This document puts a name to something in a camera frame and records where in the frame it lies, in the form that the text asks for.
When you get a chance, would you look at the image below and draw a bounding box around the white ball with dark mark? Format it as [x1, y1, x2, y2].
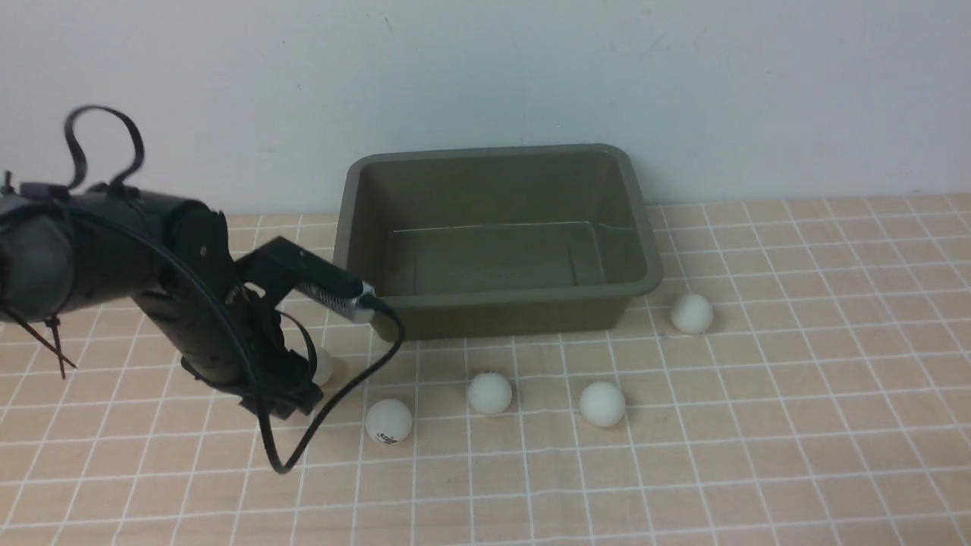
[466, 371, 513, 416]

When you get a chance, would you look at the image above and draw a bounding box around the plain white ball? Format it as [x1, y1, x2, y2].
[579, 381, 627, 428]
[313, 348, 335, 386]

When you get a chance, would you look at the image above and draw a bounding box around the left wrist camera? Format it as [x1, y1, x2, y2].
[235, 237, 386, 324]

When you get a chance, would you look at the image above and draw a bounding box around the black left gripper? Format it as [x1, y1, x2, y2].
[133, 205, 323, 419]

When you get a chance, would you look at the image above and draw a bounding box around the white ball with logo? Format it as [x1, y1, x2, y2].
[364, 400, 413, 445]

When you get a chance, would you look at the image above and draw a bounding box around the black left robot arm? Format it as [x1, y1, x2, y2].
[2, 184, 323, 419]

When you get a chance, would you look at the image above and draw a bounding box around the black left camera cable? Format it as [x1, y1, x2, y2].
[68, 205, 405, 475]

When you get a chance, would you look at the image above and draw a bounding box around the olive green plastic bin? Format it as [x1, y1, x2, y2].
[333, 144, 665, 340]

